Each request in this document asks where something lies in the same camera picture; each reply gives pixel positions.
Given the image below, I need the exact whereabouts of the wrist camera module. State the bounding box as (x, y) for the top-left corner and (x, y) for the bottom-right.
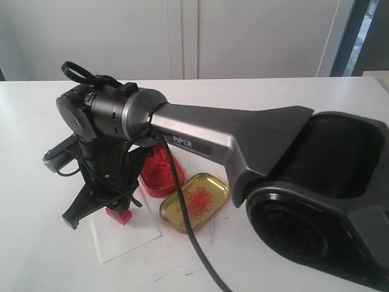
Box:
(43, 134), (79, 174)

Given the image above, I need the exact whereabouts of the gold tin lid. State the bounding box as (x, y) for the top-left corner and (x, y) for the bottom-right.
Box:
(159, 173), (229, 234)

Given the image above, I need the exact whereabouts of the white paper sheet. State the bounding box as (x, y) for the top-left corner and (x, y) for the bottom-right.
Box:
(87, 188), (162, 263)

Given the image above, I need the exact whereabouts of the red ink pad tin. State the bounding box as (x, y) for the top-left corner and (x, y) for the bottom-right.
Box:
(140, 145), (176, 198)

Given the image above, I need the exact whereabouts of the red stamp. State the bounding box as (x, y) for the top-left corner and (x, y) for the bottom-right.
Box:
(105, 208), (133, 225)

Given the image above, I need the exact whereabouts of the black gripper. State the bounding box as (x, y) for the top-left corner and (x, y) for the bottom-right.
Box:
(62, 136), (152, 230)

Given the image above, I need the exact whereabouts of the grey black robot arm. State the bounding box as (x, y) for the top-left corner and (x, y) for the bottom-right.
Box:
(56, 83), (388, 291)

